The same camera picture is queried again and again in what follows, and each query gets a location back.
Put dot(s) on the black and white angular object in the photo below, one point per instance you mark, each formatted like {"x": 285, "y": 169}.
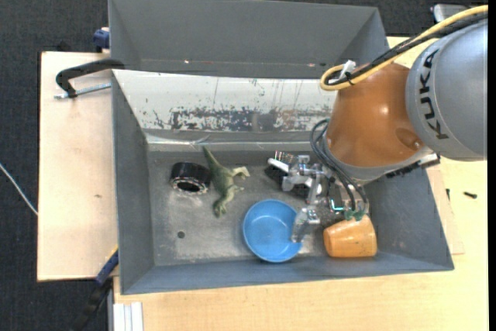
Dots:
{"x": 276, "y": 171}

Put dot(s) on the blue bowl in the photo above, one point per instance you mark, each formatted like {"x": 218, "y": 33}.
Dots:
{"x": 267, "y": 230}

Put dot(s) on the small black screw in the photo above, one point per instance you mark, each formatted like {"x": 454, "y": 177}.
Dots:
{"x": 470, "y": 195}

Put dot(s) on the orange cup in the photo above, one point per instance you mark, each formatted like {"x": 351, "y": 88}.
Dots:
{"x": 350, "y": 240}

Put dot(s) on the green toy dinosaur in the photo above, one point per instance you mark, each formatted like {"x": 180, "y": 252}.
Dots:
{"x": 222, "y": 182}

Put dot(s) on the grey metal bin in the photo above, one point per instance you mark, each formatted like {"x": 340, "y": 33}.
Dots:
{"x": 201, "y": 228}

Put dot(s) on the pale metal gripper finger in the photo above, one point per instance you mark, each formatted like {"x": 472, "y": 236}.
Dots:
{"x": 306, "y": 223}
{"x": 296, "y": 180}

